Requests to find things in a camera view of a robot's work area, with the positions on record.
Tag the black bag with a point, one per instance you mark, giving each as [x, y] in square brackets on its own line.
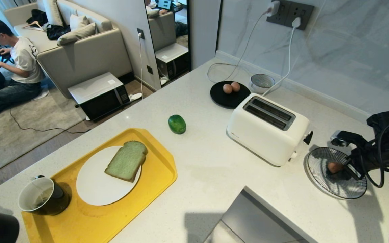
[56, 31]

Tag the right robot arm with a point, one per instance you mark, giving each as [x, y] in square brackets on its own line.
[387, 141]

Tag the grey wall socket panel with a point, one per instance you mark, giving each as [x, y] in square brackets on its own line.
[292, 12]

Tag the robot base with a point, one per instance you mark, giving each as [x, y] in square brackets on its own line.
[255, 219]

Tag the person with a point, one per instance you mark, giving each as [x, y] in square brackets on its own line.
[12, 74]

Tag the black framed mirror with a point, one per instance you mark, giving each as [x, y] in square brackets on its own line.
[167, 40]

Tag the black toaster lever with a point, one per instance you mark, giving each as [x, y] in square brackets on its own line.
[308, 137]

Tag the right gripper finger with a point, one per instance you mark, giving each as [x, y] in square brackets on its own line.
[344, 161]
[343, 175]

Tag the small striped bowl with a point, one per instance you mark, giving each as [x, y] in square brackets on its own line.
[262, 82]

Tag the black white striped plate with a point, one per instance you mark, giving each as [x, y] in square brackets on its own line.
[329, 185]

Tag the brown egg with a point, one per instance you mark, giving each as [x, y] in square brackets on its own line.
[235, 86]
[334, 167]
[227, 88]

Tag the yellow tray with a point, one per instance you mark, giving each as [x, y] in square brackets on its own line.
[157, 175]

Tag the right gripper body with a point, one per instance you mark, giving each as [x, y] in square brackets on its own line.
[360, 163]

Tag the beige sofa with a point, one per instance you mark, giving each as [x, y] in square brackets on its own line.
[86, 54]

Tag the green bread slice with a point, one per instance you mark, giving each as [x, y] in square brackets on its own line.
[139, 145]
[125, 163]

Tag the white plug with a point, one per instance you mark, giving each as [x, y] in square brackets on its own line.
[296, 22]
[274, 6]

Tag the black mug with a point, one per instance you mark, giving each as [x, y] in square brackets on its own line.
[51, 199]

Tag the white toaster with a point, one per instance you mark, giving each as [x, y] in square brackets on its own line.
[265, 135]

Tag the white power strip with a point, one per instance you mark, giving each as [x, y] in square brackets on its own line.
[135, 97]

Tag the black white microwave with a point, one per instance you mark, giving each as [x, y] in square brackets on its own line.
[101, 96]

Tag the white round plate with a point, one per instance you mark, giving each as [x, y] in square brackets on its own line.
[96, 185]

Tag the white cushion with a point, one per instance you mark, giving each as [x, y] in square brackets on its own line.
[78, 21]

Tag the black round plate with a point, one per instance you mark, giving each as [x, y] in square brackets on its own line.
[228, 98]

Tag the beige cushion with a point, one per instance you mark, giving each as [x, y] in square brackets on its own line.
[76, 34]

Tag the grey rug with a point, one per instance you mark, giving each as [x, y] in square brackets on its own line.
[22, 135]

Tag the green lime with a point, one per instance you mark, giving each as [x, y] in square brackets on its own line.
[177, 124]

